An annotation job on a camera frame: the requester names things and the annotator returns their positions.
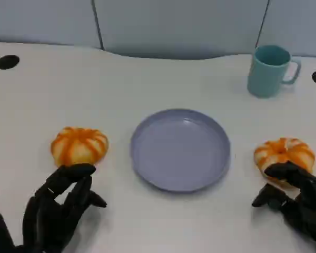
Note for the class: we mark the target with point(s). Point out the pale green mug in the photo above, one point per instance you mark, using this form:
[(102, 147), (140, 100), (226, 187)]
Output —
[(266, 79)]

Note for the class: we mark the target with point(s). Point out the lilac plate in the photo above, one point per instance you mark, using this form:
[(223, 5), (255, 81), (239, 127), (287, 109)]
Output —
[(179, 153)]

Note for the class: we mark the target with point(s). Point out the grey partition panel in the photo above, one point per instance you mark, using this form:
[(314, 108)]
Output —
[(42, 21), (297, 23), (179, 26)]

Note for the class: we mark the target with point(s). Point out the orange white toy bread roll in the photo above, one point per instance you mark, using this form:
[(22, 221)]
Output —
[(79, 147), (284, 153)]

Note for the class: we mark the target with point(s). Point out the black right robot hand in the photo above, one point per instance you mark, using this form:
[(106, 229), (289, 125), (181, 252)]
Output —
[(310, 210)]

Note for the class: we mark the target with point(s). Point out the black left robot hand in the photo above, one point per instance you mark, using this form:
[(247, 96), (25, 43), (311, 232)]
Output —
[(50, 224)]

